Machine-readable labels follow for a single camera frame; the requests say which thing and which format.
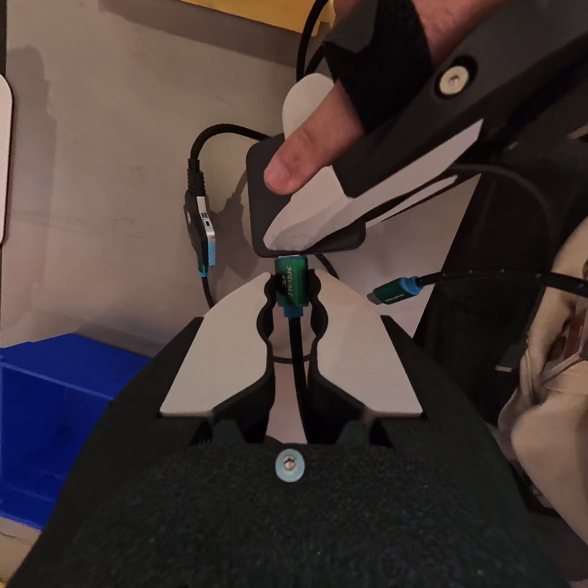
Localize dark multi-port hub adapter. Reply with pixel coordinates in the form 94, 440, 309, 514
246, 133, 367, 258

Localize person's right hand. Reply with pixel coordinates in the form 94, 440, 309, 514
264, 0, 513, 196

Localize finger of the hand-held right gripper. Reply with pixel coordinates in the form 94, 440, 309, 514
281, 73, 343, 138
263, 119, 484, 252

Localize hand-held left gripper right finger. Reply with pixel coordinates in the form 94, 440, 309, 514
307, 269, 424, 444

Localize yellow plastic bin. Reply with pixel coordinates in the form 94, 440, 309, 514
181, 0, 334, 34

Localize blue plastic bin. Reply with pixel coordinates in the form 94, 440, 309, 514
0, 333, 154, 529

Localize person's torso in cream hoodie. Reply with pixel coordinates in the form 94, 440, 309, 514
498, 220, 588, 545

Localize grey desk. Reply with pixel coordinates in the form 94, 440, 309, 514
0, 0, 483, 547

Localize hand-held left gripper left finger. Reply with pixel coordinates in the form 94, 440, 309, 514
159, 272, 276, 444

